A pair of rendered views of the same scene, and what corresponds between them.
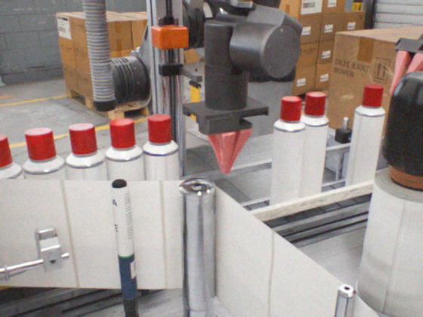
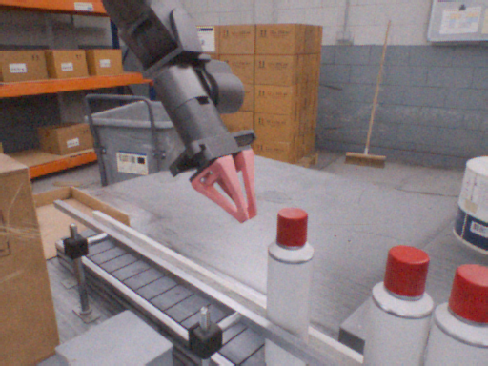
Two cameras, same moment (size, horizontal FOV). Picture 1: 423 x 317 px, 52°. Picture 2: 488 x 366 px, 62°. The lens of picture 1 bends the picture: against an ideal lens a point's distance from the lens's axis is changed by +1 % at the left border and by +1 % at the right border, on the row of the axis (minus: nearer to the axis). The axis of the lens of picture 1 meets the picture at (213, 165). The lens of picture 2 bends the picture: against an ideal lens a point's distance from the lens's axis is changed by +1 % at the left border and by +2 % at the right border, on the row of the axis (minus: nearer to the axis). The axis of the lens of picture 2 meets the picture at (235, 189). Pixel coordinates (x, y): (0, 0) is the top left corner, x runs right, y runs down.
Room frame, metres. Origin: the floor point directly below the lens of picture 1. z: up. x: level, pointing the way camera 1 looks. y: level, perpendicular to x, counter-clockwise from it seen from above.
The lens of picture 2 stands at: (0.95, 0.07, 1.26)
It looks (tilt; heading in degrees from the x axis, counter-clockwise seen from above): 20 degrees down; 250
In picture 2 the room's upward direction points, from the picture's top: straight up
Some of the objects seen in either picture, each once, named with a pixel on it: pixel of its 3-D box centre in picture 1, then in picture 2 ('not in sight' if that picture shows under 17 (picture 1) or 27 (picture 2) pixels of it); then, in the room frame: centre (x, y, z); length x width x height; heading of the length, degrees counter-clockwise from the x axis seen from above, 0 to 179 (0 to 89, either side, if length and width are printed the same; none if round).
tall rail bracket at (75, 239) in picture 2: not in sight; (91, 264); (0.97, -0.55, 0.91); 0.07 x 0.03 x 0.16; 26
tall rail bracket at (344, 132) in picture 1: (349, 157); (219, 358); (0.84, -0.29, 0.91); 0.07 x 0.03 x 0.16; 26
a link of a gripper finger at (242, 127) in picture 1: (217, 143); not in sight; (0.55, -0.01, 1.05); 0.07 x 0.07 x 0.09; 27
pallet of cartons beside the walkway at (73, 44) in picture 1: (120, 60); not in sight; (4.54, 0.96, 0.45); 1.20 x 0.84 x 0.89; 38
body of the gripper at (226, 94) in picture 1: (226, 90); not in sight; (0.56, -0.02, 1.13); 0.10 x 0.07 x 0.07; 117
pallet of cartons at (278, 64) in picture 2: not in sight; (254, 99); (-0.67, -3.77, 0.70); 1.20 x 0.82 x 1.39; 132
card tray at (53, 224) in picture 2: not in sight; (48, 220); (1.07, -0.92, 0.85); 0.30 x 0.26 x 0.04; 116
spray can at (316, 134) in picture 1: (310, 151); (393, 348); (0.71, -0.17, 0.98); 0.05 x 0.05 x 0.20
